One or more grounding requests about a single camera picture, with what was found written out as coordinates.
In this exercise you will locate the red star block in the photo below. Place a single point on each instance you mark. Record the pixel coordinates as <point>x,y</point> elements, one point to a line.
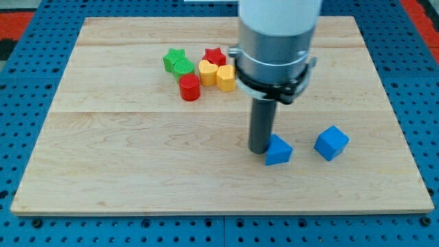
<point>215,56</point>

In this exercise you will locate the red cylinder block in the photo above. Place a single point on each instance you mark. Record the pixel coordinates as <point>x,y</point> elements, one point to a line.
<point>189,85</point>

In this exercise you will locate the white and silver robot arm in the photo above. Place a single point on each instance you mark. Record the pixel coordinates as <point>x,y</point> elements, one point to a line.
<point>272,62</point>

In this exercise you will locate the green star block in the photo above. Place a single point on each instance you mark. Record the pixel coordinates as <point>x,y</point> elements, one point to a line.
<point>172,57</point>

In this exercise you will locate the blue triangle block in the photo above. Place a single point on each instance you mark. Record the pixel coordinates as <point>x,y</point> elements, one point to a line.
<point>279,151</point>

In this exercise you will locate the yellow heart block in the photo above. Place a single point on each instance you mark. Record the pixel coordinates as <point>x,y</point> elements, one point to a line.
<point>207,72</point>

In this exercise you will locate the yellow hexagon block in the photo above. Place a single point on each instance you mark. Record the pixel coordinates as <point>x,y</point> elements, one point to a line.
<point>226,81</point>

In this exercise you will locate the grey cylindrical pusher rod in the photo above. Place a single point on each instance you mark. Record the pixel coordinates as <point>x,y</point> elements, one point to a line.
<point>261,122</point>

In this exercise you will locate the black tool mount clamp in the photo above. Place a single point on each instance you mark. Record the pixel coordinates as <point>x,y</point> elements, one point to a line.
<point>285,92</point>

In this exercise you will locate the light wooden board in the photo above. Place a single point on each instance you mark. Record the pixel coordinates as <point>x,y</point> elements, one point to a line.
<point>119,141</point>

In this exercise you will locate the green cylinder block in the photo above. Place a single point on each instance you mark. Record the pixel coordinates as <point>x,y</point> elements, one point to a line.
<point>182,67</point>

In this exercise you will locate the blue cube block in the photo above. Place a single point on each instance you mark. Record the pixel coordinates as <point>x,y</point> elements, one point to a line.
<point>331,143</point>

